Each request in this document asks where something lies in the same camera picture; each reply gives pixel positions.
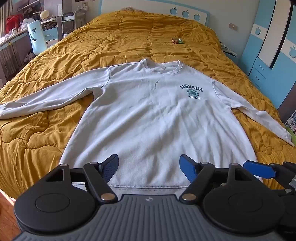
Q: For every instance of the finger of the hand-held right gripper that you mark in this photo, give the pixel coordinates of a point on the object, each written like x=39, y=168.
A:
x=260, y=169

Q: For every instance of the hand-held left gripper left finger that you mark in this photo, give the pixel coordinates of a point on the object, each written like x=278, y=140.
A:
x=110, y=168

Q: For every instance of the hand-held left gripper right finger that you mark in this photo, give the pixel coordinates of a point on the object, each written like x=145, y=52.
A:
x=187, y=168

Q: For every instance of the white long-sleeve sweatshirt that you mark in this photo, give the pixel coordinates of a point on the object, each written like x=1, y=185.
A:
x=150, y=115

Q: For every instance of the green cloth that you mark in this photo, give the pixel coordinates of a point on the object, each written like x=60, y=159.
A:
x=291, y=135

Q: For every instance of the blue white wardrobe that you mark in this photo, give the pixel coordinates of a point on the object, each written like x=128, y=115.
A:
x=256, y=69

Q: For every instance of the bedside table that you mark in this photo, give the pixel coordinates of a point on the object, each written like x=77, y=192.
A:
x=229, y=50

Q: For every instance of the small colourful snack packet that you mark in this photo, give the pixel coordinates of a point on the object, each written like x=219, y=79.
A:
x=178, y=40

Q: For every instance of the white board with black edge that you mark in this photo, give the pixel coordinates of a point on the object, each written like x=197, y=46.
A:
x=269, y=41

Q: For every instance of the mustard yellow quilt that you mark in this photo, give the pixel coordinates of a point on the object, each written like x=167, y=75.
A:
x=127, y=34

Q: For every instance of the white black sneakers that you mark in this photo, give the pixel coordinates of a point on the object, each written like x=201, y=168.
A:
x=29, y=56

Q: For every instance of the light blue chair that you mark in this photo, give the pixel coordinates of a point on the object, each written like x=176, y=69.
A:
x=37, y=37

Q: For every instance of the grey storage rack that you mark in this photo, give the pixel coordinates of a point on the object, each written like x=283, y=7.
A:
x=69, y=20

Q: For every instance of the white desk with blue drawers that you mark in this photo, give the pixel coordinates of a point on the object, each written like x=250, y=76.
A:
x=13, y=38

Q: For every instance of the white blue bed headboard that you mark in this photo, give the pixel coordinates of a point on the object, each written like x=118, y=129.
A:
x=150, y=7

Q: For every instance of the cream round desk lamp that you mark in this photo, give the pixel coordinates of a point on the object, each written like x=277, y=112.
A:
x=44, y=15

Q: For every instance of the red bag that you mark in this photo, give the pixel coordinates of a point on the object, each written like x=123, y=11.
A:
x=13, y=22

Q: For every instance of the wall switch plate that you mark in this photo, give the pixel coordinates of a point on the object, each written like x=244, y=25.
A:
x=232, y=26

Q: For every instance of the cluttered wall shelf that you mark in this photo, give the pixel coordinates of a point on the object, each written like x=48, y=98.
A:
x=30, y=4

